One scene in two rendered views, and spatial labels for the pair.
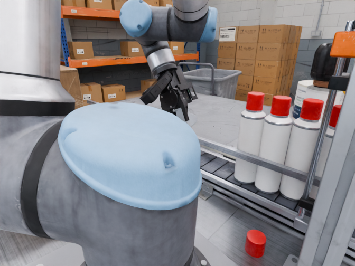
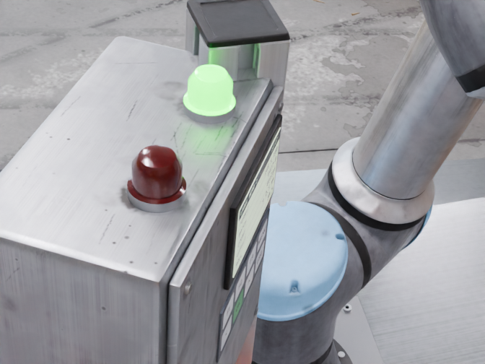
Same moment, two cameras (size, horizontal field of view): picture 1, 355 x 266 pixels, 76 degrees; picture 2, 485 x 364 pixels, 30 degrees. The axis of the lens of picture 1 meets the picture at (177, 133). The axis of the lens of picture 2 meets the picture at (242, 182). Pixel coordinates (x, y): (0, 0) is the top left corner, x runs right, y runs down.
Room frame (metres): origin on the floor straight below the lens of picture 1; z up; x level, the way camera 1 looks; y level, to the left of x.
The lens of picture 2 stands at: (0.43, -0.58, 1.74)
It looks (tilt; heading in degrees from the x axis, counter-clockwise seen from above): 40 degrees down; 116
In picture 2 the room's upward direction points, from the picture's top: 5 degrees clockwise
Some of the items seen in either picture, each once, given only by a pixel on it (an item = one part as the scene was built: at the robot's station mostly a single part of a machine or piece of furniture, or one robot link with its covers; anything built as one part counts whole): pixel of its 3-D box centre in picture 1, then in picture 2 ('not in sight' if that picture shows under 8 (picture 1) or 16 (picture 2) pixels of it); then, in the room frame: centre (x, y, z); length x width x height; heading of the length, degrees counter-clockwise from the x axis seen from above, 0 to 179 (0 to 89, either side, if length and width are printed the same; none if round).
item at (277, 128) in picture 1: (273, 145); not in sight; (0.42, -0.20, 0.98); 0.05 x 0.05 x 0.20
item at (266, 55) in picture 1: (254, 69); not in sight; (4.20, -1.39, 0.70); 1.20 x 0.82 x 1.39; 47
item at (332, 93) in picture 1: (333, 136); not in sight; (0.33, -0.24, 1.05); 0.10 x 0.04 x 0.33; 137
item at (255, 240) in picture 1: (255, 243); not in sight; (0.30, -0.14, 0.85); 0.03 x 0.03 x 0.03
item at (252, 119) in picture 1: (250, 139); not in sight; (0.46, -0.16, 0.98); 0.05 x 0.05 x 0.20
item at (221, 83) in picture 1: (208, 97); not in sight; (2.96, -0.41, 0.48); 0.89 x 0.63 x 0.96; 150
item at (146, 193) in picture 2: not in sight; (156, 172); (0.26, -0.32, 1.49); 0.03 x 0.03 x 0.02
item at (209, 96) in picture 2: not in sight; (210, 89); (0.25, -0.25, 1.49); 0.03 x 0.03 x 0.02
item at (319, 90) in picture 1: (321, 100); not in sight; (0.63, -0.40, 1.03); 0.09 x 0.09 x 0.30
